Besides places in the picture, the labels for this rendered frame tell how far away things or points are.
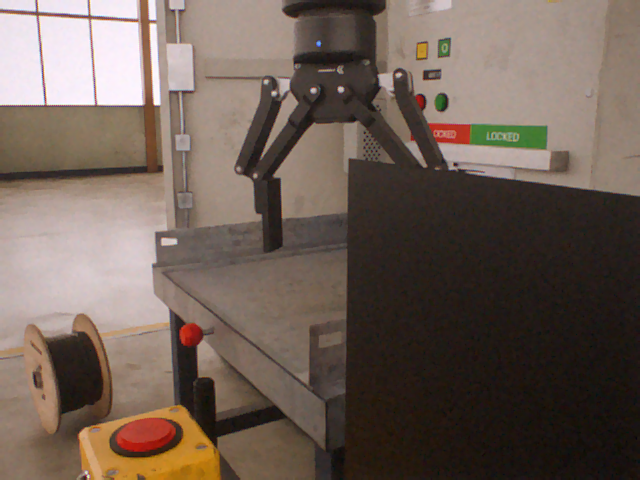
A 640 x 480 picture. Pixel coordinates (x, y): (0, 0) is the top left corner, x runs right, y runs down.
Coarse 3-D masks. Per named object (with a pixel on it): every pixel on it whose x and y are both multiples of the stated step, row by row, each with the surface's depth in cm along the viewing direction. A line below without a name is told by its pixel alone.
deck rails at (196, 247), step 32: (224, 224) 112; (256, 224) 115; (288, 224) 119; (320, 224) 123; (160, 256) 107; (192, 256) 110; (224, 256) 113; (256, 256) 114; (320, 352) 60; (320, 384) 60
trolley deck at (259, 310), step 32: (288, 256) 116; (320, 256) 116; (160, 288) 106; (192, 288) 95; (224, 288) 95; (256, 288) 95; (288, 288) 95; (320, 288) 95; (192, 320) 92; (224, 320) 80; (256, 320) 80; (288, 320) 80; (320, 320) 80; (224, 352) 81; (256, 352) 71; (288, 352) 70; (256, 384) 72; (288, 384) 65; (288, 416) 65; (320, 416) 59
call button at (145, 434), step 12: (144, 420) 42; (156, 420) 42; (120, 432) 41; (132, 432) 41; (144, 432) 41; (156, 432) 41; (168, 432) 41; (120, 444) 40; (132, 444) 39; (144, 444) 39; (156, 444) 40
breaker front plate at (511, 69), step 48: (480, 0) 97; (528, 0) 89; (576, 0) 82; (432, 48) 108; (480, 48) 98; (528, 48) 90; (576, 48) 83; (432, 96) 109; (480, 96) 99; (528, 96) 91; (576, 96) 84; (576, 144) 85
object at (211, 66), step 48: (192, 0) 128; (240, 0) 129; (192, 48) 128; (240, 48) 131; (288, 48) 133; (384, 48) 137; (192, 96) 132; (240, 96) 134; (288, 96) 136; (384, 96) 139; (192, 144) 134; (240, 144) 136; (336, 144) 140; (192, 192) 136; (240, 192) 139; (288, 192) 140; (336, 192) 142
